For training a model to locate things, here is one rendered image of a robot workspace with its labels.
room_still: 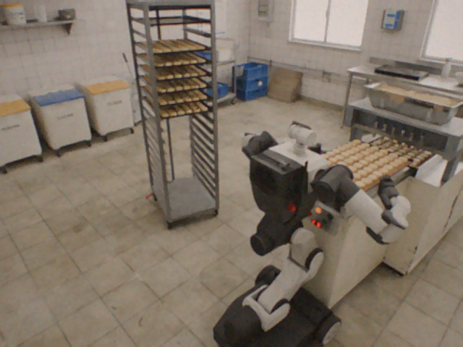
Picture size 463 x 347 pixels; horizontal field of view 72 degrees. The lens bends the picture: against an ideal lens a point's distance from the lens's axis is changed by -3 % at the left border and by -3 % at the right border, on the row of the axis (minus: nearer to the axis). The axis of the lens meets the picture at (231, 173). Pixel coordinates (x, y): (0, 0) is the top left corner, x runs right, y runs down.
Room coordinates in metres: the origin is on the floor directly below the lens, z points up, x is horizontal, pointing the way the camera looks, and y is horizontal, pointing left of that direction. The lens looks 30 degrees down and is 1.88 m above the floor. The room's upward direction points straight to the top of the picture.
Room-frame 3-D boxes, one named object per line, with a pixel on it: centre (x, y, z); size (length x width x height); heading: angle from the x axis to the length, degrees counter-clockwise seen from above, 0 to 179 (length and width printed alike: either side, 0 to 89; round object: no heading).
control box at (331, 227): (1.46, -0.49, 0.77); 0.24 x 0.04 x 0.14; 39
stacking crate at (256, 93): (6.31, -0.35, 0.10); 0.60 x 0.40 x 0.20; 132
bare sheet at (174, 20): (2.61, 0.47, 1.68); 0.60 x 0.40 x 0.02; 26
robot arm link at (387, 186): (1.34, -0.77, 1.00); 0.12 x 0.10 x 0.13; 174
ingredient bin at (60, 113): (4.03, 2.25, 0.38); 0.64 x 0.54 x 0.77; 43
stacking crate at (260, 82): (6.31, -0.35, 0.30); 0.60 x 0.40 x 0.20; 134
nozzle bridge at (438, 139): (2.01, -1.16, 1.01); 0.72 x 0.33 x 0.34; 39
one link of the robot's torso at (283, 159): (1.27, -0.26, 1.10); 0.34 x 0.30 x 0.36; 39
